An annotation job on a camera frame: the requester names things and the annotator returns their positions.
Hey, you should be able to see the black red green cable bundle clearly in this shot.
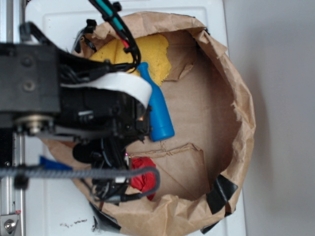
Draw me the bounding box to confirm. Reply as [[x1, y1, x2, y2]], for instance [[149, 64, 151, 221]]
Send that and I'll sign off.
[[89, 0, 142, 72]]

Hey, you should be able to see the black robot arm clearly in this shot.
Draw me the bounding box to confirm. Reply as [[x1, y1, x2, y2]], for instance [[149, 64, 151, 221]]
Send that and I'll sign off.
[[0, 22, 160, 203]]

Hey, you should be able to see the aluminium frame rail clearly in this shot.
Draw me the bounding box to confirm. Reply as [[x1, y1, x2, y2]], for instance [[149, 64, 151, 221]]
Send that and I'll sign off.
[[0, 0, 26, 236]]

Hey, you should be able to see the brown paper bag basin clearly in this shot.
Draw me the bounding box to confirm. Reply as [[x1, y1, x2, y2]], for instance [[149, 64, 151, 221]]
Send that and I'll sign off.
[[45, 11, 256, 236]]

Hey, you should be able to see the white flat ribbon cable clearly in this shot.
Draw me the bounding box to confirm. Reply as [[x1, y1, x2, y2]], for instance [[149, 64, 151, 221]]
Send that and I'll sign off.
[[60, 71, 153, 107]]

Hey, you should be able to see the white plastic tray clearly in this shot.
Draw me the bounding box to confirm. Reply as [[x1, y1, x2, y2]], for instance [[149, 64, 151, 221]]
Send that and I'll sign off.
[[22, 0, 248, 236]]

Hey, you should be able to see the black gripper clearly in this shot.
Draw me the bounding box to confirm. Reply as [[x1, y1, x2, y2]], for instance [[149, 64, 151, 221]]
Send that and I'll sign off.
[[56, 88, 152, 203]]

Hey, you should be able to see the blue plastic bottle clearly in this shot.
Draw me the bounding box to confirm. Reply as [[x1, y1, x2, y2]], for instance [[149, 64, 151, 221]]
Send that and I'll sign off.
[[137, 62, 175, 142]]

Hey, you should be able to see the crumpled red tape ball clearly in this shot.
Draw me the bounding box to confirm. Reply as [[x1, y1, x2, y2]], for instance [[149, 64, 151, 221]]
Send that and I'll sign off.
[[130, 157, 156, 192]]

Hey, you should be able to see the yellow cloth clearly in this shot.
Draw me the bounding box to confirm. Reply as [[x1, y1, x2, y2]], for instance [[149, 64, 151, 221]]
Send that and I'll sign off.
[[90, 34, 172, 86]]

